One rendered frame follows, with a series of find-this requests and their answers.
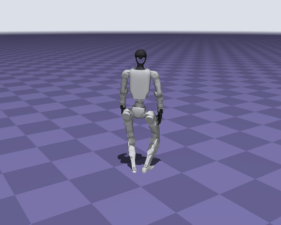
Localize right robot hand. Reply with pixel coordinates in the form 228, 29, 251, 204
156, 109, 163, 125

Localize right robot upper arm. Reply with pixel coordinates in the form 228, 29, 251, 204
150, 70, 162, 97

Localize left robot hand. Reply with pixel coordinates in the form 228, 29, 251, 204
120, 105, 126, 114

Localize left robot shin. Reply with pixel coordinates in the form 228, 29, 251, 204
127, 137, 136, 171

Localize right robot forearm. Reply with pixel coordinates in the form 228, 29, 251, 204
156, 95, 163, 111

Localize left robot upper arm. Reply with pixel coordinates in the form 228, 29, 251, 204
120, 70, 130, 94

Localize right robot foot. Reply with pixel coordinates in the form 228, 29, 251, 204
141, 165, 154, 173

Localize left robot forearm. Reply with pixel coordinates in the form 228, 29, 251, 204
119, 93, 126, 107

